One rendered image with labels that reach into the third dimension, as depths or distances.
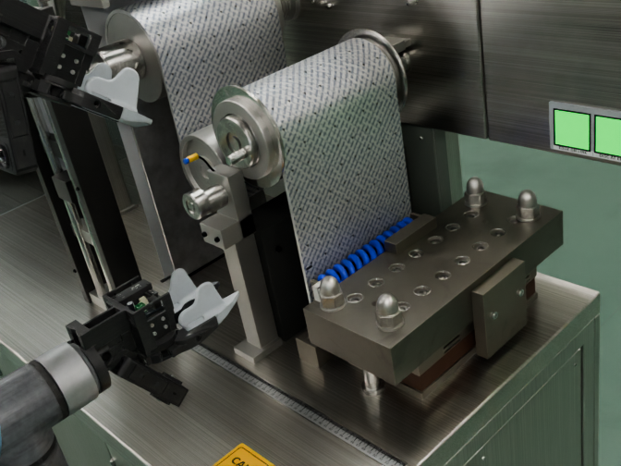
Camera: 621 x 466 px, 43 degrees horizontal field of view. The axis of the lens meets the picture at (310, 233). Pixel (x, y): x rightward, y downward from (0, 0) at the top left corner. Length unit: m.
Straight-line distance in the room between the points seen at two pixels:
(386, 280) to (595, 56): 0.40
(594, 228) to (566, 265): 0.29
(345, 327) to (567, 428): 0.48
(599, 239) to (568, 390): 1.89
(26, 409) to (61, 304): 0.65
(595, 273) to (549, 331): 1.77
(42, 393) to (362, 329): 0.40
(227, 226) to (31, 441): 0.39
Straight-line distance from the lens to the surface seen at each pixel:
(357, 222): 1.17
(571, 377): 1.30
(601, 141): 1.11
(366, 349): 1.02
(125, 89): 0.90
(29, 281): 1.65
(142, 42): 1.21
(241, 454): 1.04
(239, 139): 1.04
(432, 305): 1.04
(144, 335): 0.93
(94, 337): 0.92
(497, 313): 1.11
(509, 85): 1.16
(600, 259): 3.05
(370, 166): 1.16
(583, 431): 1.42
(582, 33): 1.08
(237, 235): 1.11
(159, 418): 1.17
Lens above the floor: 1.63
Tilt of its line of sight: 29 degrees down
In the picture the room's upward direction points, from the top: 11 degrees counter-clockwise
